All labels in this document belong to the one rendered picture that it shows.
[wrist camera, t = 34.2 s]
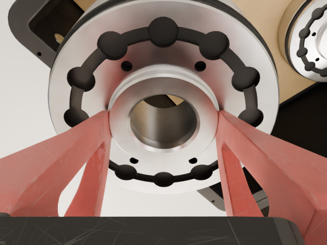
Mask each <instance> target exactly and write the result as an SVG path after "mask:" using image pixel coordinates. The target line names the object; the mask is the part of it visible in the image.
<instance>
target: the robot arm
mask: <svg viewBox="0 0 327 245"><path fill-rule="evenodd" d="M218 112H219V119H218V129H217V134H216V136H215V137H216V147H217V156H218V168H219V175H220V180H221V186H222V192H223V198H224V204H225V209H226V215H227V216H100V215H101V210H102V204H103V198H104V192H105V186H106V180H107V175H108V168H109V156H110V147H111V137H112V136H111V134H110V129H109V118H108V110H102V111H100V112H98V113H97V114H95V115H93V116H92V117H90V118H88V119H86V120H85V121H83V122H81V123H80V124H78V125H76V126H75V127H73V128H71V129H69V130H67V131H65V132H63V133H61V134H58V135H56V136H54V137H51V138H49V139H46V140H44V141H41V142H39V143H37V144H34V145H32V146H29V147H27V148H24V149H22V150H20V151H17V152H15V153H12V154H10V155H8V156H5V157H3V158H0V245H327V158H326V157H323V156H320V155H318V154H316V153H313V152H311V151H308V150H306V149H304V148H301V147H299V146H296V145H294V144H291V143H289V142H287V141H284V140H282V139H279V138H277V137H274V136H272V135H269V134H267V133H265V132H263V131H260V130H259V129H257V128H255V127H253V126H251V125H250V124H248V123H246V122H244V121H243V120H241V119H239V118H238V117H236V116H234V115H233V114H231V113H229V112H227V111H226V110H219V111H218ZM86 162H87V163H86ZM85 163H86V166H85V169H84V172H83V175H82V178H81V181H80V184H79V186H78V189H77V191H76V193H75V196H74V197H73V199H72V201H71V203H70V205H69V207H68V209H67V211H66V212H65V214H64V216H59V215H58V203H59V198H60V195H61V193H62V192H63V191H64V189H65V188H66V187H67V185H68V184H69V183H70V182H71V180H72V179H73V178H74V177H75V176H76V174H77V173H78V172H79V171H80V169H81V168H82V167H83V166H84V164H85ZM241 163H242V164H243V165H244V166H245V168H246V169H247V170H248V171H249V173H250V174H251V175H252V176H253V177H254V179H255V180H256V181H257V182H258V184H259V185H260V186H261V187H262V189H263V190H264V191H265V192H266V194H267V197H268V200H269V215H268V217H264V216H263V214H262V212H261V210H260V208H259V206H258V205H257V203H256V201H255V199H254V197H253V195H252V193H251V191H250V189H249V186H248V183H247V180H246V177H245V174H244V172H243V169H242V166H241Z"/></svg>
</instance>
